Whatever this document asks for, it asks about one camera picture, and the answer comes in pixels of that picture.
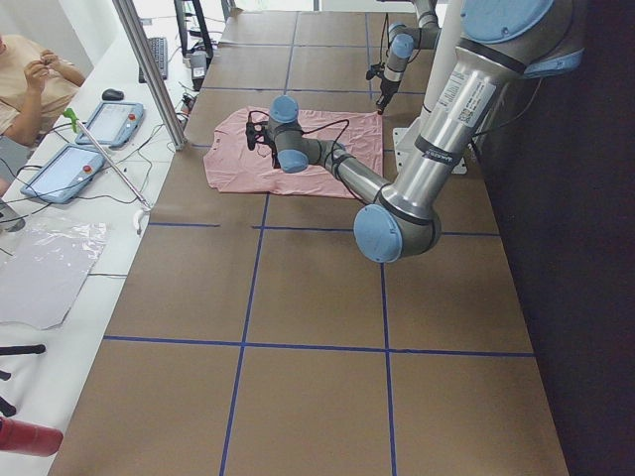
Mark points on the blue teach pendant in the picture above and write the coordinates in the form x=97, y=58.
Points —
x=64, y=175
x=113, y=123

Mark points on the red fire extinguisher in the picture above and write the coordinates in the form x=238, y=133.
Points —
x=28, y=438

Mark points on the clear plastic bag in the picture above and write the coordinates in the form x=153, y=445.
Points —
x=41, y=281

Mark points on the seated person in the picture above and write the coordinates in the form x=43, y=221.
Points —
x=36, y=88

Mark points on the pink t-shirt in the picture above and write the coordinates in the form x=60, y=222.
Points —
x=231, y=167

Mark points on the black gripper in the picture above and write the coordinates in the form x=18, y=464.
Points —
x=274, y=152
x=385, y=88

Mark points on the black keyboard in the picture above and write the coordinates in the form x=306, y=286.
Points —
x=159, y=50

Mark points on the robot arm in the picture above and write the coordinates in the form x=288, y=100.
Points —
x=399, y=45
x=480, y=47

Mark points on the black power box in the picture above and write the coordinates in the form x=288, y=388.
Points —
x=199, y=64

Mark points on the black computer mouse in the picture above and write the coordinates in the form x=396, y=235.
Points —
x=111, y=94

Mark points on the lower blue teach pendant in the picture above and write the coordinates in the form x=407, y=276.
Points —
x=64, y=175

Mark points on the upper blue teach pendant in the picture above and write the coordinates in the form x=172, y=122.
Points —
x=113, y=123

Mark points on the aluminium frame post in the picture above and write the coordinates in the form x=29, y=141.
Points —
x=135, y=33

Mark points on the black camera tripod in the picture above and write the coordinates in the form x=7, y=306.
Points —
x=7, y=409

